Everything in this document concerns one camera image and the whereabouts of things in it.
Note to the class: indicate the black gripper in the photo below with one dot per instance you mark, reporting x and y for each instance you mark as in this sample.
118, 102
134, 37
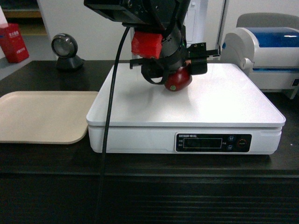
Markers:
174, 55

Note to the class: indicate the dark red mango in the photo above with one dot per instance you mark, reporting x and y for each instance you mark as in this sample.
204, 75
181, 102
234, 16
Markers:
178, 80

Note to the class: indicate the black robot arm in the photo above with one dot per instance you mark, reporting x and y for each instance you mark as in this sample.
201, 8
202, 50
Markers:
151, 16

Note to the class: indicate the white checkout scale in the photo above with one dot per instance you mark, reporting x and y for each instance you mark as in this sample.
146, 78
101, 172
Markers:
220, 112

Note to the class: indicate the black slatted checkout counter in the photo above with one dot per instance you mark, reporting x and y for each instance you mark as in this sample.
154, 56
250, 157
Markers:
59, 184

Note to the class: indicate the grey chair back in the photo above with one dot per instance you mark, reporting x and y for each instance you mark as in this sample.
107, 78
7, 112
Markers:
267, 20

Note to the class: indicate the white blue label printer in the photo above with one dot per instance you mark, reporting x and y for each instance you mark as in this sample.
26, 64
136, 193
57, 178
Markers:
268, 56

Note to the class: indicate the black barcode scanner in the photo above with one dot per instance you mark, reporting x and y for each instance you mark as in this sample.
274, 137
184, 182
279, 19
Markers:
65, 47

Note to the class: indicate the beige plastic tray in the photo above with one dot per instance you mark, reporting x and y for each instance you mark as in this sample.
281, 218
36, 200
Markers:
44, 117

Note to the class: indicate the red fire extinguisher box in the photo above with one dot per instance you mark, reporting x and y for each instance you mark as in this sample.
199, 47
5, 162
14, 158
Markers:
12, 43

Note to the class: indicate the red plastic mount block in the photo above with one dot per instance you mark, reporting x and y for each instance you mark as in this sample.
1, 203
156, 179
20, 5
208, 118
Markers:
146, 45

